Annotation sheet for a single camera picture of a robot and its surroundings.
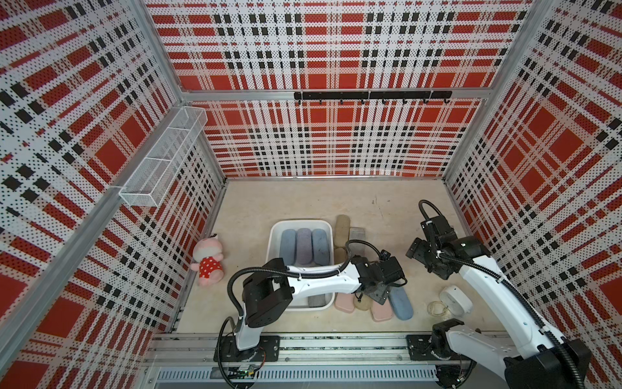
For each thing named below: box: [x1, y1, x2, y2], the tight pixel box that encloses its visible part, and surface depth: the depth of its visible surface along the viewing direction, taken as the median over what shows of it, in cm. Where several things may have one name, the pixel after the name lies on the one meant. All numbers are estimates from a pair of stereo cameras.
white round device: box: [439, 285, 473, 317], surface depth 78 cm
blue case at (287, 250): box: [279, 228, 297, 266], surface depth 97 cm
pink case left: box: [334, 292, 356, 314], surface depth 81 cm
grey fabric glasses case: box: [307, 293, 326, 308], surface depth 82 cm
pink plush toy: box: [190, 233, 225, 287], surface depth 90 cm
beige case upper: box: [333, 213, 351, 248], surface depth 103 cm
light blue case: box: [311, 228, 330, 266], surface depth 95 cm
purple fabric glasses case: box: [296, 227, 313, 266], surface depth 95 cm
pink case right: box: [370, 298, 394, 322], surface depth 81 cm
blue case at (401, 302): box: [387, 286, 414, 321], surface depth 82 cm
